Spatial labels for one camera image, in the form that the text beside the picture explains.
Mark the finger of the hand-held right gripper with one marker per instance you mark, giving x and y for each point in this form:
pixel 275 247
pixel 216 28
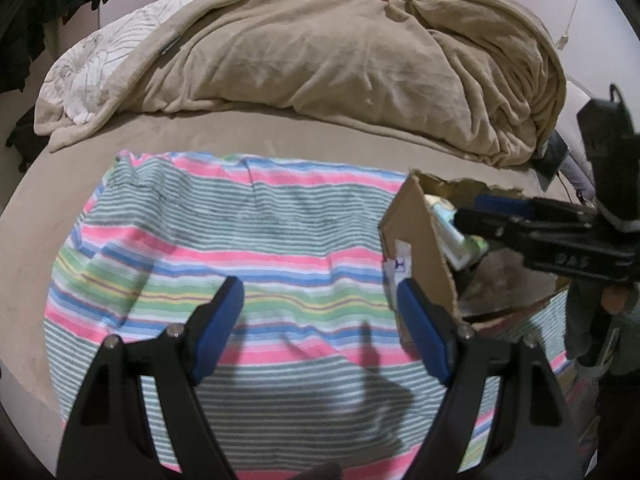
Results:
pixel 500 203
pixel 490 225

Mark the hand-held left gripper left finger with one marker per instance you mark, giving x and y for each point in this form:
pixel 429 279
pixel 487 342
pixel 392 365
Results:
pixel 220 322

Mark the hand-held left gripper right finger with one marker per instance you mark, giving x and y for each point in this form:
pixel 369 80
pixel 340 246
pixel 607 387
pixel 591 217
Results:
pixel 425 332

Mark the brown cardboard box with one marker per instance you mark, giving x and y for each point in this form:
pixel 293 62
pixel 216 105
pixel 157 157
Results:
pixel 425 260

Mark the person's right hand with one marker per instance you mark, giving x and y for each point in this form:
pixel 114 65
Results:
pixel 616 299

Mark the grey pillow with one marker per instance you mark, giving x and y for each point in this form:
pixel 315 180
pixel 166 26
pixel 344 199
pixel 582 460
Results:
pixel 580 180

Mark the dark tablet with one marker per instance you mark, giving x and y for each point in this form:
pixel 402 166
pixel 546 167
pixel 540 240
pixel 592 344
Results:
pixel 554 155

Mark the striped cloth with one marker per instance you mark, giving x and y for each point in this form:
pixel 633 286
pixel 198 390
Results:
pixel 225 240

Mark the beige blanket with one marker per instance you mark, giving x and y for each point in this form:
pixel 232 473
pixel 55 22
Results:
pixel 350 60

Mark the beige bed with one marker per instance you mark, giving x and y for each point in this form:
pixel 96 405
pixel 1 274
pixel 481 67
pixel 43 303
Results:
pixel 30 220

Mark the black bag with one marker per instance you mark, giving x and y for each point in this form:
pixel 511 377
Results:
pixel 27 145

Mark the white floral duvet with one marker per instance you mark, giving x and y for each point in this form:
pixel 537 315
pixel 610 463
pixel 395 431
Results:
pixel 95 70

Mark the hanging dark clothes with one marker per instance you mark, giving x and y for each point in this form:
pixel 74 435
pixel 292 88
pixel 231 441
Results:
pixel 40 15

